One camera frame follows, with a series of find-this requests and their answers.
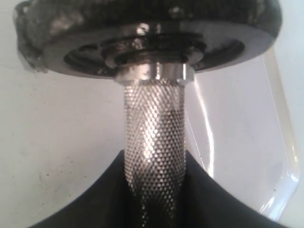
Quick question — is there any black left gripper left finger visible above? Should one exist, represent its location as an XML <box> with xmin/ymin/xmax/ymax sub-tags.
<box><xmin>31</xmin><ymin>150</ymin><xmax>130</xmax><ymax>228</ymax></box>

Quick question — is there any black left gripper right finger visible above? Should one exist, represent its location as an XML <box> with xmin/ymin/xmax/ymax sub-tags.
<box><xmin>179</xmin><ymin>152</ymin><xmax>282</xmax><ymax>228</ymax></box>

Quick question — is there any chrome threaded dumbbell bar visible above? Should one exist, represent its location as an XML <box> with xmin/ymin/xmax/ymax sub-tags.
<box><xmin>116</xmin><ymin>62</ymin><xmax>194</xmax><ymax>228</ymax></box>

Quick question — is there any white plastic tray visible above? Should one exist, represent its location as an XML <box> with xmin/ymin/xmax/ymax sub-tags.
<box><xmin>186</xmin><ymin>49</ymin><xmax>301</xmax><ymax>220</ymax></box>

